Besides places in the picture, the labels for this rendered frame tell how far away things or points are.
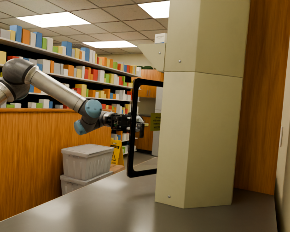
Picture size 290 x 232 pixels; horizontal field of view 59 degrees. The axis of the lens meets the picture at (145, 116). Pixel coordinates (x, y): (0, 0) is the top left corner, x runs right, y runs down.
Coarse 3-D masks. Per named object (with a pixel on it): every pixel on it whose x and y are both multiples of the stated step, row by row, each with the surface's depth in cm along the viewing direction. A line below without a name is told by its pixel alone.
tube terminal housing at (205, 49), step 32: (192, 0) 86; (224, 0) 88; (192, 32) 86; (224, 32) 89; (192, 64) 86; (224, 64) 90; (192, 96) 86; (224, 96) 91; (160, 128) 92; (192, 128) 87; (224, 128) 92; (160, 160) 92; (192, 160) 88; (224, 160) 93; (160, 192) 92; (192, 192) 89; (224, 192) 94
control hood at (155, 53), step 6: (144, 48) 94; (150, 48) 93; (156, 48) 92; (162, 48) 91; (144, 54) 94; (150, 54) 93; (156, 54) 92; (162, 54) 91; (150, 60) 93; (156, 60) 92; (162, 60) 91; (156, 66) 92; (162, 66) 91; (162, 72) 94
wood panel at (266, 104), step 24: (264, 0) 110; (288, 0) 106; (264, 24) 110; (288, 24) 106; (264, 48) 110; (288, 48) 106; (264, 72) 110; (264, 96) 110; (240, 120) 115; (264, 120) 111; (240, 144) 115; (264, 144) 111; (240, 168) 115; (264, 168) 111; (264, 192) 111
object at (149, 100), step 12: (132, 96) 100; (144, 96) 103; (156, 96) 107; (144, 108) 104; (156, 108) 108; (144, 120) 104; (156, 120) 109; (144, 132) 105; (156, 132) 109; (144, 144) 106; (156, 144) 110; (144, 156) 106; (156, 156) 110; (144, 168) 107
